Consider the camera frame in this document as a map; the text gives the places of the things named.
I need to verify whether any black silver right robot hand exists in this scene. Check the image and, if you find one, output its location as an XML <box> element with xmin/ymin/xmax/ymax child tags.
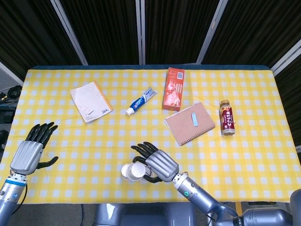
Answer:
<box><xmin>130</xmin><ymin>141</ymin><xmax>180</xmax><ymax>184</ymax></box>

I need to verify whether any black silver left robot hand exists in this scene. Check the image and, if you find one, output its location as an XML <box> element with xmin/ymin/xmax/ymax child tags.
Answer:
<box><xmin>9</xmin><ymin>121</ymin><xmax>59</xmax><ymax>176</ymax></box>

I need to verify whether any white paper cup with line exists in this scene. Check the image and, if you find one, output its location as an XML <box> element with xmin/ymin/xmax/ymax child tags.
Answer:
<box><xmin>140</xmin><ymin>166</ymin><xmax>156</xmax><ymax>183</ymax></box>

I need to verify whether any plain white paper cup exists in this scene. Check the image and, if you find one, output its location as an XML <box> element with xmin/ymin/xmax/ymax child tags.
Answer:
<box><xmin>130</xmin><ymin>161</ymin><xmax>146</xmax><ymax>182</ymax></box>
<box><xmin>120</xmin><ymin>163</ymin><xmax>134</xmax><ymax>181</ymax></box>

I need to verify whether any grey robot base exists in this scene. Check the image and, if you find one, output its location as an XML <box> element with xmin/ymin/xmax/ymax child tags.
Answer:
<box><xmin>94</xmin><ymin>202</ymin><xmax>209</xmax><ymax>226</ymax></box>

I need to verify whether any yellow white checkered tablecloth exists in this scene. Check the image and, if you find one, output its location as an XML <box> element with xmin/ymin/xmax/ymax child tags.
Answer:
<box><xmin>0</xmin><ymin>68</ymin><xmax>301</xmax><ymax>204</ymax></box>

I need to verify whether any brown spiral notebook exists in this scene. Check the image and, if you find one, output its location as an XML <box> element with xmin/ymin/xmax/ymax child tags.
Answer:
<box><xmin>164</xmin><ymin>101</ymin><xmax>216</xmax><ymax>147</ymax></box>

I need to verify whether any blue white toothpaste tube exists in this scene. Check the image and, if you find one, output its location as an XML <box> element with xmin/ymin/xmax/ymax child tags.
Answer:
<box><xmin>126</xmin><ymin>87</ymin><xmax>158</xmax><ymax>116</ymax></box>

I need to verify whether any orange cardboard box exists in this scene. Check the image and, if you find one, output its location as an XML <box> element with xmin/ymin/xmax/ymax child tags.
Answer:
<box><xmin>162</xmin><ymin>67</ymin><xmax>185</xmax><ymax>112</ymax></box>

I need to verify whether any red Costa coffee bottle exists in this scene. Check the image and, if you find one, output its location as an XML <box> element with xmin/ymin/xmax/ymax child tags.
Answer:
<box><xmin>220</xmin><ymin>99</ymin><xmax>237</xmax><ymax>137</ymax></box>

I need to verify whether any white paper booklet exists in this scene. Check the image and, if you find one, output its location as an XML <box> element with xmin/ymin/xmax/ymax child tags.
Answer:
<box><xmin>70</xmin><ymin>81</ymin><xmax>113</xmax><ymax>124</ymax></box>

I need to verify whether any blue table edge padding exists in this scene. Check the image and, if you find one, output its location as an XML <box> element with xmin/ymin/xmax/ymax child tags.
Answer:
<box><xmin>30</xmin><ymin>64</ymin><xmax>274</xmax><ymax>72</ymax></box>

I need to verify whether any black cable bundle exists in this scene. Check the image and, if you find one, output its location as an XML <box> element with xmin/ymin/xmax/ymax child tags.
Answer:
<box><xmin>0</xmin><ymin>85</ymin><xmax>23</xmax><ymax>102</ymax></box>

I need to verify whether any blue floor cable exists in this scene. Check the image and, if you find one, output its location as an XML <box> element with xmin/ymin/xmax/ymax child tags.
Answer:
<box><xmin>79</xmin><ymin>203</ymin><xmax>86</xmax><ymax>226</ymax></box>

